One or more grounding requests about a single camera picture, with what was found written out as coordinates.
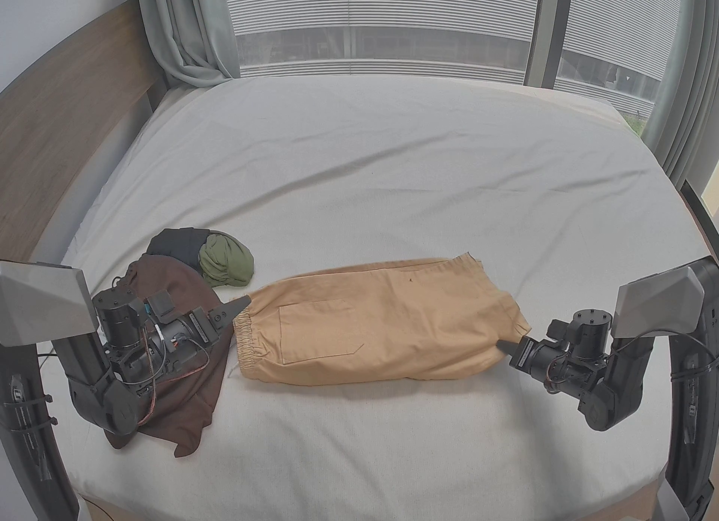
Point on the window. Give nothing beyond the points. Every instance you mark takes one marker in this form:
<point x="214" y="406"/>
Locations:
<point x="393" y="2"/>

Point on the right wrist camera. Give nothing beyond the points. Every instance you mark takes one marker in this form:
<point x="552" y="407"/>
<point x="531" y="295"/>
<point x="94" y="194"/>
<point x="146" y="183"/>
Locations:
<point x="559" y="329"/>

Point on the brown garment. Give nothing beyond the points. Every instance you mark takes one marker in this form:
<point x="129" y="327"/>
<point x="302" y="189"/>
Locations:
<point x="180" y="395"/>

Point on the black garment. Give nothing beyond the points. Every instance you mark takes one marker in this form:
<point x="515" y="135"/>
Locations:
<point x="174" y="249"/>

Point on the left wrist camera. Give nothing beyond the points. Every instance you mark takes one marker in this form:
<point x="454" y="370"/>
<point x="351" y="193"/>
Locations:
<point x="161" y="305"/>

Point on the tan shorts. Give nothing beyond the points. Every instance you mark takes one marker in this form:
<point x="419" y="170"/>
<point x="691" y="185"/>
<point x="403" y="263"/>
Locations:
<point x="393" y="322"/>

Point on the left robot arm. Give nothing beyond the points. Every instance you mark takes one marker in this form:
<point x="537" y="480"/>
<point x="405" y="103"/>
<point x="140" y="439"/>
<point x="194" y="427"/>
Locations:
<point x="45" y="305"/>

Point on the grey-green curtain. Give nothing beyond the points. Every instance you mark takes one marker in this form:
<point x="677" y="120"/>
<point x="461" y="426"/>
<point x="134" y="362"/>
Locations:
<point x="691" y="58"/>
<point x="185" y="13"/>

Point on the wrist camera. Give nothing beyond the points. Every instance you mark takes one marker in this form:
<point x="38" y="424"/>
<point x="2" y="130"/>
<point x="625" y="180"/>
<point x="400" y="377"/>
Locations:
<point x="161" y="305"/>
<point x="559" y="329"/>

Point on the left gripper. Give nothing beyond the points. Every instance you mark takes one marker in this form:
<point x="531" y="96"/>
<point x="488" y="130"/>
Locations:
<point x="196" y="330"/>

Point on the bed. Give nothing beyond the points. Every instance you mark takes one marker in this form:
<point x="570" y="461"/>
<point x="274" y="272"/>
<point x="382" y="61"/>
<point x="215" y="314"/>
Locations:
<point x="393" y="181"/>

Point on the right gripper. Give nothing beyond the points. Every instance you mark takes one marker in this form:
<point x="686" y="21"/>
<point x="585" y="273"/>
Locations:
<point x="531" y="358"/>

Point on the green garment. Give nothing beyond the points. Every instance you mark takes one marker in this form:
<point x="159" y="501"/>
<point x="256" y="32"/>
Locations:
<point x="227" y="260"/>

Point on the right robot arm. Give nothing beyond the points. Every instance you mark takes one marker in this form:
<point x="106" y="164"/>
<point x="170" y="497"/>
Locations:
<point x="657" y="299"/>

